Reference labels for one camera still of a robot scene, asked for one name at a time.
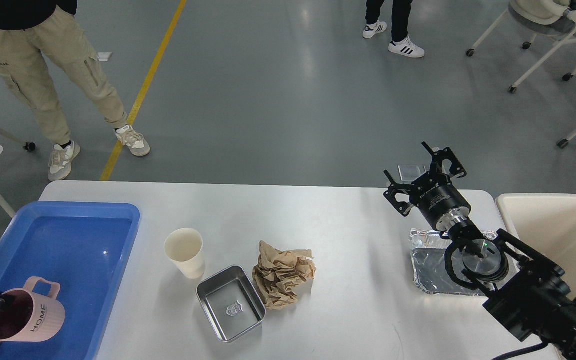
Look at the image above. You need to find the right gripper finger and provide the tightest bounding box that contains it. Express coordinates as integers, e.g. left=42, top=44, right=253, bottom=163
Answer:
left=383, top=170, right=421, bottom=218
left=421, top=141, right=467, bottom=186

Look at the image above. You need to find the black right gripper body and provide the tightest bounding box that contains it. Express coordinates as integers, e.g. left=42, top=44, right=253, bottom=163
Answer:
left=410, top=175, right=472, bottom=231

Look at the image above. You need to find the metal rectangular tin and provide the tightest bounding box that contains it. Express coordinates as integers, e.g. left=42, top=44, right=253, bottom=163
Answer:
left=196, top=265, right=266, bottom=343

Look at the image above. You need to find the pink mug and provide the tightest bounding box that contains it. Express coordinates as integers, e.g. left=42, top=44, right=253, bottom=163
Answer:
left=0, top=276, right=66, bottom=342

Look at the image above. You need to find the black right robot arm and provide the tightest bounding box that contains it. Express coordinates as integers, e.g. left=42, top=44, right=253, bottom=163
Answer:
left=384, top=143, right=576, bottom=360

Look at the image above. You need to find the aluminium foil tray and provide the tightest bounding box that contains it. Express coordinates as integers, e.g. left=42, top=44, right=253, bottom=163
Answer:
left=409, top=228, right=503, bottom=297

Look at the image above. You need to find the person in black trousers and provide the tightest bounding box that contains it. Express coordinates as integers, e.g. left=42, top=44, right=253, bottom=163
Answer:
left=362, top=0, right=425, bottom=59

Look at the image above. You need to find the cream plastic bin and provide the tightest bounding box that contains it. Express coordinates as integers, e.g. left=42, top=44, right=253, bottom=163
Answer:
left=496, top=193, right=576, bottom=297

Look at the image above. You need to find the crumpled brown paper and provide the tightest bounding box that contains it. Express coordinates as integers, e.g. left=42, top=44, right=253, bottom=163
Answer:
left=252, top=240, right=317, bottom=311

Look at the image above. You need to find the white office chair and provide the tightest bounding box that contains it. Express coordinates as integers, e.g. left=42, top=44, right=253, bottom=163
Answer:
left=465, top=0, right=576, bottom=94

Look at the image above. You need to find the cream paper cup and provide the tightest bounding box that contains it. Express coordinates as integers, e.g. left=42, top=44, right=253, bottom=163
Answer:
left=164, top=228, right=206, bottom=280

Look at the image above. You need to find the blue plastic tray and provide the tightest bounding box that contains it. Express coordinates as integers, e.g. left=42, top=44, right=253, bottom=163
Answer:
left=0, top=202, right=140, bottom=360

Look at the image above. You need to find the person in beige trousers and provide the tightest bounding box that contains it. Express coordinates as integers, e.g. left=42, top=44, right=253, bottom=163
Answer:
left=0, top=0, right=151, bottom=182

